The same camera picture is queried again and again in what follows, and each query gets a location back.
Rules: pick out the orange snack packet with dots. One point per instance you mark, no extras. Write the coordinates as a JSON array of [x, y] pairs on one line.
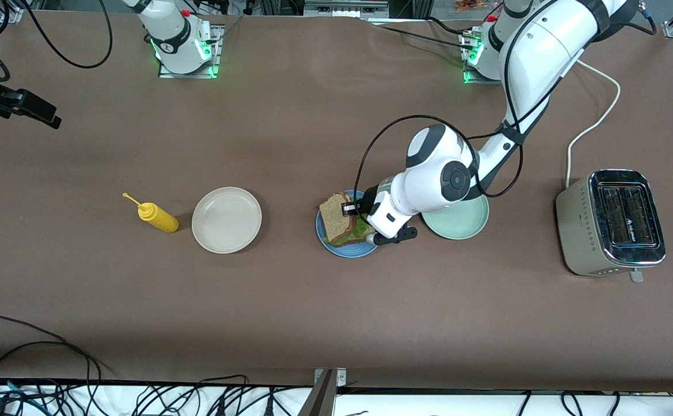
[[475, 4]]

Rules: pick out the blue round plate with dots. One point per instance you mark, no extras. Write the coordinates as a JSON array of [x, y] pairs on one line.
[[348, 251]]

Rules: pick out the green lettuce leaf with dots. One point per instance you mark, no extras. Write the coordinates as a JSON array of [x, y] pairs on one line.
[[365, 228]]

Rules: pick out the aluminium post with bracket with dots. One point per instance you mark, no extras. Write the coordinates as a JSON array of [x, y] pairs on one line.
[[322, 398]]

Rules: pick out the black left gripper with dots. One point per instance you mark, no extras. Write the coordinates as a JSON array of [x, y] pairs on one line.
[[366, 204]]

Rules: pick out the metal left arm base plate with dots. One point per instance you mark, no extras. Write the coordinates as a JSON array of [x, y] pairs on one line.
[[472, 78]]

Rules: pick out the mint green round plate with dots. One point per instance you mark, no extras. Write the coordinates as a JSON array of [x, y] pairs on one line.
[[458, 222]]

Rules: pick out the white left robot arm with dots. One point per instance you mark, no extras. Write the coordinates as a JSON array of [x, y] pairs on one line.
[[544, 52]]

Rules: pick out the grey power strip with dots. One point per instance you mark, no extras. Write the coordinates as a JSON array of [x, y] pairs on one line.
[[345, 8]]

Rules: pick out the brown toast bread slice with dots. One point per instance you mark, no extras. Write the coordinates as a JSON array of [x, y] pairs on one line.
[[333, 216], [359, 240]]

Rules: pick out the beige chrome two-slot toaster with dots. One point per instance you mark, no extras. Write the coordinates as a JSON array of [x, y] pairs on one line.
[[579, 231]]

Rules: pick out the yellow mustard squeeze bottle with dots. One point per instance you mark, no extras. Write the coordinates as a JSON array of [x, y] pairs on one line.
[[160, 218]]

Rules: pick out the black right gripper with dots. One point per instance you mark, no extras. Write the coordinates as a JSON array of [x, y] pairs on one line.
[[0, 99]]

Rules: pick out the beige round plate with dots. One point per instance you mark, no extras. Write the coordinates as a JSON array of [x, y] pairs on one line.
[[226, 220]]

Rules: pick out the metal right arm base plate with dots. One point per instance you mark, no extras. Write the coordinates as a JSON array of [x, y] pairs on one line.
[[215, 58]]

